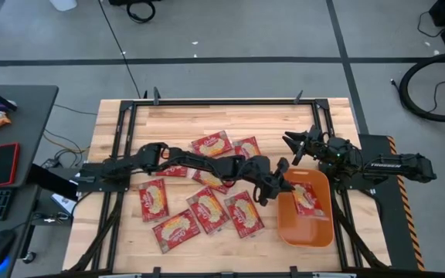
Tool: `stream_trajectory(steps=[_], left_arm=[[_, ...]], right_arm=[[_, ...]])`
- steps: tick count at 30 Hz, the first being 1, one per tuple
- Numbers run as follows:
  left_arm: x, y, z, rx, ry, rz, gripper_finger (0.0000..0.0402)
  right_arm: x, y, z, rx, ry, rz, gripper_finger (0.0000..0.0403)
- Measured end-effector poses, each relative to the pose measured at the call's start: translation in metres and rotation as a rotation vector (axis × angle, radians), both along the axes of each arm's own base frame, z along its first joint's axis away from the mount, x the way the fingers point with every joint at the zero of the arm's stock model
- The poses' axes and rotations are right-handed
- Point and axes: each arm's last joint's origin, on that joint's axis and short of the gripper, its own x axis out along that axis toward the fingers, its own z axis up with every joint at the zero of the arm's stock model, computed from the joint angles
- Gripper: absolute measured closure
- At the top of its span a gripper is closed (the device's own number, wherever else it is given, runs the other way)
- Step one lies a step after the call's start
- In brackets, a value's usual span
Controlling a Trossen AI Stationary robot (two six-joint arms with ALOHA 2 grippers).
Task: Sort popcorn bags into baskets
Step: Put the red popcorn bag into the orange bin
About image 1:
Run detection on thick black hose loop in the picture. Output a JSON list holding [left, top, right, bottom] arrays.
[[397, 51, 445, 124]]

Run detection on black power strip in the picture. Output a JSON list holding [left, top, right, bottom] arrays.
[[40, 157, 62, 170]]

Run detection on long black floor cable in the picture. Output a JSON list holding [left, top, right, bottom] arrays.
[[97, 0, 143, 100]]

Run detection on yellow cable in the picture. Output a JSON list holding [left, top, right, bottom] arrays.
[[42, 133, 91, 154]]

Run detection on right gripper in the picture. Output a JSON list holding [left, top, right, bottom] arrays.
[[282, 125, 326, 166]]

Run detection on red smartphone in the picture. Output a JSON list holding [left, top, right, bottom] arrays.
[[0, 142, 21, 188]]

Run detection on black panel with hazard stripe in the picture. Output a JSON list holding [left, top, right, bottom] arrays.
[[359, 134, 426, 272]]

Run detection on coiled black cable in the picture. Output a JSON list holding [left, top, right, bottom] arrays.
[[125, 0, 157, 25]]

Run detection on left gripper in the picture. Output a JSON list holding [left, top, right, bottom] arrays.
[[253, 156, 296, 207]]

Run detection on black flat box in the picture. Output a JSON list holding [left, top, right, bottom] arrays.
[[27, 163, 79, 202]]

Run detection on black office desk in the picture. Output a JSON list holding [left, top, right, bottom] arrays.
[[0, 84, 59, 278]]

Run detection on orange plastic basket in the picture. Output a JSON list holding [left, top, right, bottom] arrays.
[[276, 168, 335, 249]]

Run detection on black aluminium table frame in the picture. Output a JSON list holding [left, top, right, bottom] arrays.
[[66, 98, 390, 278]]

